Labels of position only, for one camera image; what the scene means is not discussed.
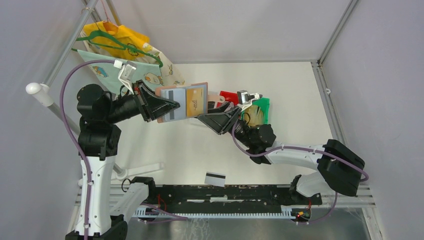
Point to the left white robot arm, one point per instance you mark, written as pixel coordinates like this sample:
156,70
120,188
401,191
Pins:
97,145

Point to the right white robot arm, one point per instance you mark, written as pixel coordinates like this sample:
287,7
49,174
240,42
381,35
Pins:
335,167

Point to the cream patterned cloth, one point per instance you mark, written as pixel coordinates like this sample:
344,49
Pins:
169,75

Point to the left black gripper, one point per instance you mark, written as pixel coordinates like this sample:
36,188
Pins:
150,104

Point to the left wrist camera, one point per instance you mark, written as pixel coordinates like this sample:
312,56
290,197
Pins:
126,72

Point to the white cable duct strip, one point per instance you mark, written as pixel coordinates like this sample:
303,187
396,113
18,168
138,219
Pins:
144,212

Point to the tan leather card holder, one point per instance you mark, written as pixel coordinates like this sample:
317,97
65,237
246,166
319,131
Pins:
207,96

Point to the pink clothes hanger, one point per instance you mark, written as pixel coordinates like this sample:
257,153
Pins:
107,18

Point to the green plastic bin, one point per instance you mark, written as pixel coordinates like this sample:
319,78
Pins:
264,104

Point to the yellow cards in green bin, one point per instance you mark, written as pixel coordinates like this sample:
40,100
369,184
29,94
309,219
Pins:
255,116

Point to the green clothes hanger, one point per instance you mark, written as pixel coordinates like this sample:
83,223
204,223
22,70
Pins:
118,45

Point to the gold credit card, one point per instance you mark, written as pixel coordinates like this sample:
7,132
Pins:
194,102

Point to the silver magnetic stripe card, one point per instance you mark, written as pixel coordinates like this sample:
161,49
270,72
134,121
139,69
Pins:
215,179

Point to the light green patterned cloth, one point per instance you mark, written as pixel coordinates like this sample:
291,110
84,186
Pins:
108,74

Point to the yellow garment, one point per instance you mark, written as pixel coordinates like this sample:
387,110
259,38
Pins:
123,34

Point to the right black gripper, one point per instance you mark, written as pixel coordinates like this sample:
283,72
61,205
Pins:
218,121

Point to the red plastic bin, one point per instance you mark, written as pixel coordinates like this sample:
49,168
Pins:
230,97

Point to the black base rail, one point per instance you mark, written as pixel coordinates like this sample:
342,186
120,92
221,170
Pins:
230,199

